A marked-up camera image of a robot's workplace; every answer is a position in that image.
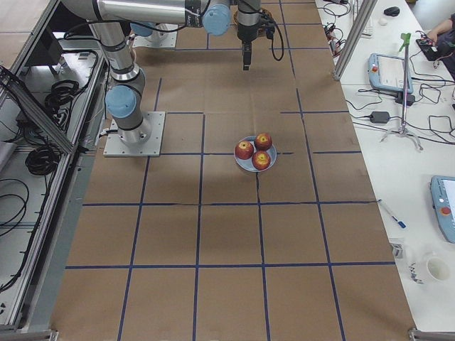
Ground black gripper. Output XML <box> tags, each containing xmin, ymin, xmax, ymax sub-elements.
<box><xmin>237</xmin><ymin>23</ymin><xmax>258</xmax><ymax>70</ymax></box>

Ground woven wicker basket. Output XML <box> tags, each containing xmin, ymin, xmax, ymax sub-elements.
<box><xmin>232</xmin><ymin>8</ymin><xmax>274</xmax><ymax>37</ymax></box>

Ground red apple plate back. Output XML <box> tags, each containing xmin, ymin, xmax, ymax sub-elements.
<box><xmin>254</xmin><ymin>132</ymin><xmax>273</xmax><ymax>151</ymax></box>

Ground red apple plate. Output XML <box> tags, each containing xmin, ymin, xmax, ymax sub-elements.
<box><xmin>235</xmin><ymin>140</ymin><xmax>255</xmax><ymax>160</ymax></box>
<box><xmin>252</xmin><ymin>151</ymin><xmax>271</xmax><ymax>171</ymax></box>
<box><xmin>254</xmin><ymin>132</ymin><xmax>273</xmax><ymax>151</ymax></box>

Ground red apple plate left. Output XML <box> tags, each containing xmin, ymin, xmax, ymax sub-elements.
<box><xmin>235</xmin><ymin>140</ymin><xmax>255</xmax><ymax>160</ymax></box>

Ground light blue plate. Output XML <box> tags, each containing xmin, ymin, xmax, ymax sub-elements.
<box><xmin>234</xmin><ymin>136</ymin><xmax>277</xmax><ymax>173</ymax></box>

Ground red apple plate front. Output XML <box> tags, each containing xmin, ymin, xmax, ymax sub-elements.
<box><xmin>252</xmin><ymin>151</ymin><xmax>271</xmax><ymax>171</ymax></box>

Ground blue teach pendant far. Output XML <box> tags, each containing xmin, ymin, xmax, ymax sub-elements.
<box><xmin>368</xmin><ymin>53</ymin><xmax>409</xmax><ymax>93</ymax></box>

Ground blue teach pendant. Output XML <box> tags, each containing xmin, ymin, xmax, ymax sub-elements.
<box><xmin>430</xmin><ymin>175</ymin><xmax>455</xmax><ymax>244</ymax></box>
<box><xmin>368</xmin><ymin>53</ymin><xmax>409</xmax><ymax>93</ymax></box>

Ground black power adapter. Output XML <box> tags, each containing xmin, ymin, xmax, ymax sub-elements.
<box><xmin>368</xmin><ymin>111</ymin><xmax>390</xmax><ymax>124</ymax></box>

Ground black computer mouse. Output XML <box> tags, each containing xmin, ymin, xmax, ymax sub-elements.
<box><xmin>383</xmin><ymin>6</ymin><xmax>400</xmax><ymax>17</ymax></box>

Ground metal tripod stand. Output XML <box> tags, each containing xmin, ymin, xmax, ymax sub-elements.
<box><xmin>380</xmin><ymin>33</ymin><xmax>424</xmax><ymax>151</ymax></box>

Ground person at desk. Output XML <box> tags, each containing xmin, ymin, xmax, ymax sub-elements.
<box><xmin>427</xmin><ymin>14</ymin><xmax>454</xmax><ymax>78</ymax></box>

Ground blue white pen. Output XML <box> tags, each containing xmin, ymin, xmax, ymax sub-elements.
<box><xmin>378</xmin><ymin>199</ymin><xmax>407</xmax><ymax>229</ymax></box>

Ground blue teach pendant near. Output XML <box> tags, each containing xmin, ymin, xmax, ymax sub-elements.
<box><xmin>430</xmin><ymin>175</ymin><xmax>455</xmax><ymax>244</ymax></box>

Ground small grey box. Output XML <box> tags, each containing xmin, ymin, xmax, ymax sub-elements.
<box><xmin>390</xmin><ymin>242</ymin><xmax>405</xmax><ymax>259</ymax></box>

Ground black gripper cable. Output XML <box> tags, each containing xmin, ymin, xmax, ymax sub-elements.
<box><xmin>259</xmin><ymin>10</ymin><xmax>286</xmax><ymax>62</ymax></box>

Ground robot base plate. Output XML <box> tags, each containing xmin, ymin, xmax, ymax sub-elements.
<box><xmin>132</xmin><ymin>32</ymin><xmax>177</xmax><ymax>49</ymax></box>

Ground aluminium frame post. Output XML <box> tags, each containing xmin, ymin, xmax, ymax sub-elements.
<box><xmin>333</xmin><ymin>0</ymin><xmax>377</xmax><ymax>81</ymax></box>

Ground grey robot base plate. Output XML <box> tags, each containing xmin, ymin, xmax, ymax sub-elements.
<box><xmin>103</xmin><ymin>112</ymin><xmax>166</xmax><ymax>157</ymax></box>

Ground coiled black cables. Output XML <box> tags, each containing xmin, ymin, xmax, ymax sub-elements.
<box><xmin>44</xmin><ymin>80</ymin><xmax>81</xmax><ymax>121</ymax></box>

